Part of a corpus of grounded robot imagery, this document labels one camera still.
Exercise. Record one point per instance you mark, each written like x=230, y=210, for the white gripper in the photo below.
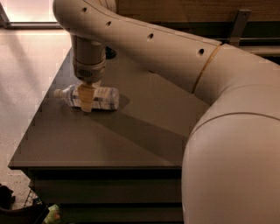
x=89, y=71

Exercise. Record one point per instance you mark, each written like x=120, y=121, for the clear plastic water bottle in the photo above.
x=105, y=98

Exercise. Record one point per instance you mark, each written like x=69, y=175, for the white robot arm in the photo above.
x=231, y=166

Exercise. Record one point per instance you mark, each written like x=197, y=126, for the blue Pepsi can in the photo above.
x=110, y=53

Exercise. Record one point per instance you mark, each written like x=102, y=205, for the grey drawer cabinet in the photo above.
x=120, y=166

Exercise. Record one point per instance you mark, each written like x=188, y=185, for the green packet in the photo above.
x=54, y=216

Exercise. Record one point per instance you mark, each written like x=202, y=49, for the black object on floor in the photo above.
x=6, y=197

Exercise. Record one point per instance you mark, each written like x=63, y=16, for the black wire basket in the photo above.
x=34, y=214

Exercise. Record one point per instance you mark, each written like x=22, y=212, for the right metal wall bracket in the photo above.
x=239, y=25

